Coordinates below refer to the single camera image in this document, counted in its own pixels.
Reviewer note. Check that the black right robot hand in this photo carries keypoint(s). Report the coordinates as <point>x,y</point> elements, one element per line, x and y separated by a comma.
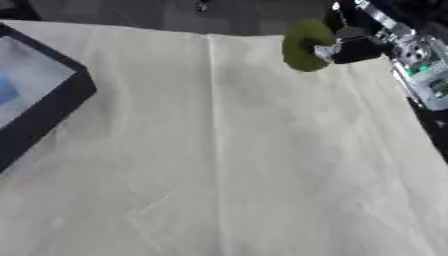
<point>357,48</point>

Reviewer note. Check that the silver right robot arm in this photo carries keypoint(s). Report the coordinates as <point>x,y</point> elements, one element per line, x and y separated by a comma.
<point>417,56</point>

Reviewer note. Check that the black box white inside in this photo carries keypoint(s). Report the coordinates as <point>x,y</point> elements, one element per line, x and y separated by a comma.
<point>55,100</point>

